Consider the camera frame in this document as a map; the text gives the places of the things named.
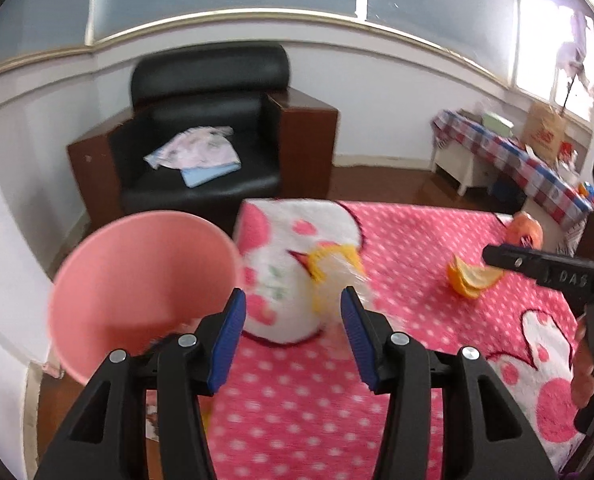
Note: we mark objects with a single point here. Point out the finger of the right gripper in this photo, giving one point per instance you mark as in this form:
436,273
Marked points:
573,277

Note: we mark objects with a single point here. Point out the person's right hand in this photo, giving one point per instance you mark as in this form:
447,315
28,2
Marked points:
582,382

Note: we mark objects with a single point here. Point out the pink polka dot blanket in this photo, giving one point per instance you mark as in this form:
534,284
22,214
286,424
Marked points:
294,405

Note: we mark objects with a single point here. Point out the light blue folded cloth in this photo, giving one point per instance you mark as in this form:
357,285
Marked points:
193,177

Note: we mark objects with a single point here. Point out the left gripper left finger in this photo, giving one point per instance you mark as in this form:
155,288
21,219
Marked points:
192,366

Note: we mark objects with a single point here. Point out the orange fruit net ball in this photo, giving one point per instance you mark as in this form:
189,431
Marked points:
524,231

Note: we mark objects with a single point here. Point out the brown paper bag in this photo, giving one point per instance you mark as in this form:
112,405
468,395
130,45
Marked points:
544,131

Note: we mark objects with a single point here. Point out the floral patterned cloth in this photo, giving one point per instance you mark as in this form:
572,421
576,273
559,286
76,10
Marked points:
195,147

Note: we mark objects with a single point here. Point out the orange peel piece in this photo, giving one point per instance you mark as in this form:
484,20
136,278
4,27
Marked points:
470,281

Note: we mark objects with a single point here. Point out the table with plaid cloth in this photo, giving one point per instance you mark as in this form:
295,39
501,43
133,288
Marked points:
476,157

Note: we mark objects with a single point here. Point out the black leather armchair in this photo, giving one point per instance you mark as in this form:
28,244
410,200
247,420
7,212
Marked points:
209,126

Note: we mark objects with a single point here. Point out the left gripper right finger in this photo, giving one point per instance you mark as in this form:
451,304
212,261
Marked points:
395,364

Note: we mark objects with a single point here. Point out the pink plastic trash bin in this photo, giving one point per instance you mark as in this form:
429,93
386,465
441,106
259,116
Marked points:
137,280

